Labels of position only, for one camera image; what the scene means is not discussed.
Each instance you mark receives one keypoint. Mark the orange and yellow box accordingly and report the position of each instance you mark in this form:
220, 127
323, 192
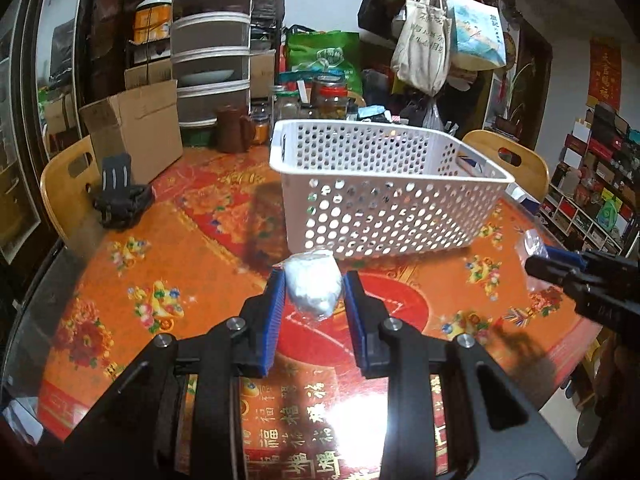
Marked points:
152, 22

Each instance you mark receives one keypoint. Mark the wooden chair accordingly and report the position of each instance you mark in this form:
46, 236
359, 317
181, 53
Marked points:
57, 195
535, 170

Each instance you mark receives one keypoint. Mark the green shopping bag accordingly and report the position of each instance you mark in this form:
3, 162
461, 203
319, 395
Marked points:
325, 50

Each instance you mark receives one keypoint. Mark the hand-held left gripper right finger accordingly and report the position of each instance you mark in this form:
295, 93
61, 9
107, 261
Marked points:
354, 312

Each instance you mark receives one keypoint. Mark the small jar with orange contents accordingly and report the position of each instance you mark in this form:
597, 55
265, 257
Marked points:
262, 131

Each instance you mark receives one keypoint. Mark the beige canvas tote bag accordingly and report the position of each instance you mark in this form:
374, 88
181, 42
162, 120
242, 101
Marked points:
422, 50

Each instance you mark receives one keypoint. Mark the black phone stand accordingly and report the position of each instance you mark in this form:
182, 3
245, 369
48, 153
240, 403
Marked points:
120, 200

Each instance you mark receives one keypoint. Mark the cluttered storage shelf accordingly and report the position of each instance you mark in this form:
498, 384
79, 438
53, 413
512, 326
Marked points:
595, 185

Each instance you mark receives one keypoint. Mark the white perforated plastic basket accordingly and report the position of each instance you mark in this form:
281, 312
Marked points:
380, 195

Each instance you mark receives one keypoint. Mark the white soft packet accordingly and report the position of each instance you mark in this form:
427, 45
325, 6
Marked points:
314, 282

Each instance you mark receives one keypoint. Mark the dark framed glass door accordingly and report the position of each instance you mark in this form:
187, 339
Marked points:
30, 110

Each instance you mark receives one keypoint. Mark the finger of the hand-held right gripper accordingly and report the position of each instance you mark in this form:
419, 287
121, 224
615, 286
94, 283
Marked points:
547, 269
565, 257

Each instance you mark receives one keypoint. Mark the glass jar with green lid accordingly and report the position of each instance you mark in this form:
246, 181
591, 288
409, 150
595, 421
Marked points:
287, 107

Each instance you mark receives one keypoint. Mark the red floral printed tablecloth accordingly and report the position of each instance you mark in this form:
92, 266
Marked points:
200, 260

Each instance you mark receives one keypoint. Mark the blue printed tote bag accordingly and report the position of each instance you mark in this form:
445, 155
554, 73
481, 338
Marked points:
477, 35

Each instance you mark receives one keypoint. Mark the open cardboard box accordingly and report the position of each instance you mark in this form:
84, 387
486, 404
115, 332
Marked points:
135, 130

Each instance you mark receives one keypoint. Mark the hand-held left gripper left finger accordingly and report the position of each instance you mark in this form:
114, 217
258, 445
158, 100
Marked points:
275, 312

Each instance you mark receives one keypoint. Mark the clear plastic packet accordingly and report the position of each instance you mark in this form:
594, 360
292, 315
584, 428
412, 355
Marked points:
531, 246

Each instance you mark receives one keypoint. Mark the red wall scroll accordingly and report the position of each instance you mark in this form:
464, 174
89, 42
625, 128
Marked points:
604, 72

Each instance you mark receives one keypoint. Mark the stacked grey storage drawers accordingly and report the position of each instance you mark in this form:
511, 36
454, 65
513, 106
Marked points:
212, 35

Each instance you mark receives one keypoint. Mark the glass jar with red lid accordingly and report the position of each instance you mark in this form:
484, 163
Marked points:
330, 100

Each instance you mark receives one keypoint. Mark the brown ceramic jug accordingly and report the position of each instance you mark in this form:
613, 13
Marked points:
232, 130

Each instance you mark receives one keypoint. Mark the white and blue paper bag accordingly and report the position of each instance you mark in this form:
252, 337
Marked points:
522, 194

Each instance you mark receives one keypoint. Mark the black plastic wrapped stack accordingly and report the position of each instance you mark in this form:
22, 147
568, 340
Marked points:
267, 0

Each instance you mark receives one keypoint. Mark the clear hanging plastic bag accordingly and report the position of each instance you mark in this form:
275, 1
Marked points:
433, 115

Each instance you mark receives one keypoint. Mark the brown cardboard box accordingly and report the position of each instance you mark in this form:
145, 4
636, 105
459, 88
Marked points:
262, 75

